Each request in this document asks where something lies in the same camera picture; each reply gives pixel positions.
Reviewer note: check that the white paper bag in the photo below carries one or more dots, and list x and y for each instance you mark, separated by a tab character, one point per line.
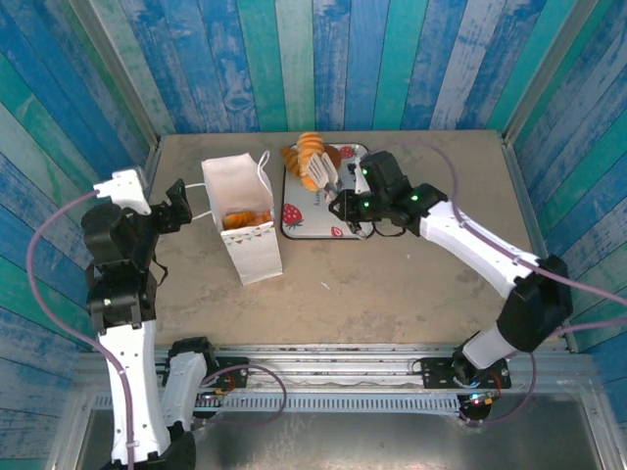
255	254

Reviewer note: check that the right small circuit board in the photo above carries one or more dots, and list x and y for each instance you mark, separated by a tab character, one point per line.
482	400

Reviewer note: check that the left small circuit board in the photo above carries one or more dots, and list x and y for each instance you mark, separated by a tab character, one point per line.
210	394

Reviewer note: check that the grey metal panel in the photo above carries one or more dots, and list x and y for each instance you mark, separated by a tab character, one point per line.
343	440

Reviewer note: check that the large fake croissant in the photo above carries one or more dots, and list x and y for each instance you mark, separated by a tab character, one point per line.
290	159

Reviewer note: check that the aluminium frame post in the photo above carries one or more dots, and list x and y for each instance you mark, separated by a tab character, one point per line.
106	49
560	49

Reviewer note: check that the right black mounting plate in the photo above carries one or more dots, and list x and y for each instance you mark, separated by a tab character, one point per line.
436	374

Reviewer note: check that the aluminium table side rail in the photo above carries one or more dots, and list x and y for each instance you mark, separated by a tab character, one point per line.
531	215

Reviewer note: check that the small circuit board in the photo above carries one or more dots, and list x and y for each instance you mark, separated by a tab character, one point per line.
482	400
210	394

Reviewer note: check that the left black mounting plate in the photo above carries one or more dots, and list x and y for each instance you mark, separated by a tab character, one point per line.
235	374

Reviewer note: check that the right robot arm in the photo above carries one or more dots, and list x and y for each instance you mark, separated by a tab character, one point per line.
470	245

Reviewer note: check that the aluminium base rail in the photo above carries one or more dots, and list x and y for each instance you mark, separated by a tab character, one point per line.
333	364

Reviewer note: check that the long spiral fake bread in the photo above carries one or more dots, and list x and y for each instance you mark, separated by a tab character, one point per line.
311	142

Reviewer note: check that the round brown fake bun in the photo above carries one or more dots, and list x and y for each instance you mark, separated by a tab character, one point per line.
336	154

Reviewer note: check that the black mounting plate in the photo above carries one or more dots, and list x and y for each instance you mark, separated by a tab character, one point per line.
235	374
436	374

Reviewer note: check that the strawberry print tray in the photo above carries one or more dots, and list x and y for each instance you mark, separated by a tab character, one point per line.
313	220

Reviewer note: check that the small fake croissant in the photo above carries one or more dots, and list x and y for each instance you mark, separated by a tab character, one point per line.
264	218

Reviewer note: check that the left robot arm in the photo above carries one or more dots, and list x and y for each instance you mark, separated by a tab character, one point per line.
132	382

